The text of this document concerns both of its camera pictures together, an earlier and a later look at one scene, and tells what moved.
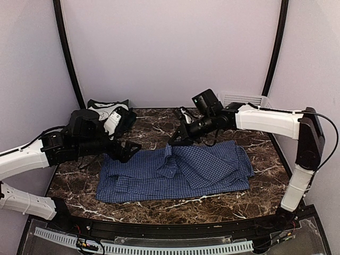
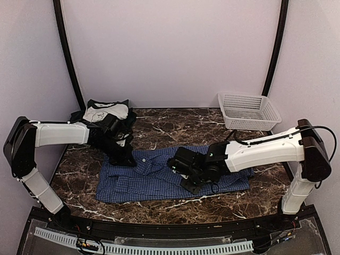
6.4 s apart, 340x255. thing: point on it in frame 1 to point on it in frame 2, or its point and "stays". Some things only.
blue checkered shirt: x=173 y=171 stays
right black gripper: x=181 y=132 to x=192 y=188
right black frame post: x=277 y=51 stays
